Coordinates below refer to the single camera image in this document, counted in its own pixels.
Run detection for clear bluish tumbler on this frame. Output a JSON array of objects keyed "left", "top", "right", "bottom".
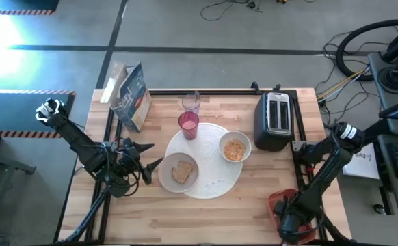
[{"left": 181, "top": 92, "right": 202, "bottom": 115}]

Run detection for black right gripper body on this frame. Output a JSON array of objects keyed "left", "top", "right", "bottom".
[{"left": 274, "top": 196, "right": 311, "bottom": 226}]

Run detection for dark mat with hazard edging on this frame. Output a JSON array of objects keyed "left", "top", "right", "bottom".
[
  {"left": 0, "top": 0, "right": 60, "bottom": 16},
  {"left": 0, "top": 89, "right": 77, "bottom": 138}
]

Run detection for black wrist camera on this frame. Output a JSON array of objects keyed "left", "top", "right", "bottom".
[
  {"left": 278, "top": 213, "right": 303, "bottom": 245},
  {"left": 105, "top": 174, "right": 132, "bottom": 199}
]

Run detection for white ceramic bowl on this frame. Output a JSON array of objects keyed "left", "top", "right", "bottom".
[{"left": 217, "top": 130, "right": 253, "bottom": 163}]

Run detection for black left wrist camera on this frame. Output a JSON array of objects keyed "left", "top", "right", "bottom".
[{"left": 105, "top": 174, "right": 132, "bottom": 199}]

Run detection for beige shallow plate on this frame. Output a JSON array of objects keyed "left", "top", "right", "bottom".
[{"left": 157, "top": 152, "right": 200, "bottom": 194}]

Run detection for coiled black cable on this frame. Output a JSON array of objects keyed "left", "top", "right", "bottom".
[{"left": 377, "top": 66, "right": 398, "bottom": 95}]

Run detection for white paper sheet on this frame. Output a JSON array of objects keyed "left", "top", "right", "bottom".
[{"left": 341, "top": 142, "right": 381, "bottom": 180}]

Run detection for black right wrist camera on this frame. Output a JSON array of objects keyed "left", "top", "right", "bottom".
[{"left": 278, "top": 213, "right": 303, "bottom": 245}]

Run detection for red faceted tumbler with juice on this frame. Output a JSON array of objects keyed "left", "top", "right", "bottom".
[{"left": 177, "top": 111, "right": 200, "bottom": 141}]

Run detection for black two-slot toaster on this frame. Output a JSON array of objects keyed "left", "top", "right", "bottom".
[{"left": 253, "top": 90, "right": 296, "bottom": 152}]

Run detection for toast slice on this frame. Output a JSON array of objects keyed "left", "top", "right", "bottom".
[{"left": 171, "top": 160, "right": 196, "bottom": 186}]

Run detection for orange plastic tray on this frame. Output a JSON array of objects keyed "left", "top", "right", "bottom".
[{"left": 266, "top": 188, "right": 318, "bottom": 245}]

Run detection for grey side stand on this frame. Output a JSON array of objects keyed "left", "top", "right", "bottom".
[{"left": 0, "top": 150, "right": 38, "bottom": 176}]

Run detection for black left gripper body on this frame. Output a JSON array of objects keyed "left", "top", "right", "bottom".
[{"left": 117, "top": 137, "right": 153, "bottom": 186}]

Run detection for golden cereal flakes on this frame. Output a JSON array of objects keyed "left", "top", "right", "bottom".
[{"left": 224, "top": 137, "right": 247, "bottom": 162}]

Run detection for tangled cable bundle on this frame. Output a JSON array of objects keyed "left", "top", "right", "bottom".
[{"left": 315, "top": 30, "right": 373, "bottom": 128}]

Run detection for thin black floor cable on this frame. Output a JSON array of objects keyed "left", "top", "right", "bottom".
[{"left": 200, "top": 0, "right": 265, "bottom": 22}]

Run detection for blue cereal box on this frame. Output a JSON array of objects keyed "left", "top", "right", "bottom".
[{"left": 99, "top": 61, "right": 153, "bottom": 133}]

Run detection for white round woven placemat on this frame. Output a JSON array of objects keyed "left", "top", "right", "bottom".
[{"left": 164, "top": 122, "right": 244, "bottom": 200}]

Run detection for grey desk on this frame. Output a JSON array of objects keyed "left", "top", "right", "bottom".
[{"left": 367, "top": 51, "right": 398, "bottom": 216}]

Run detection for thick black hose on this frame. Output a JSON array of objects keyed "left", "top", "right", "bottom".
[{"left": 335, "top": 20, "right": 398, "bottom": 82}]

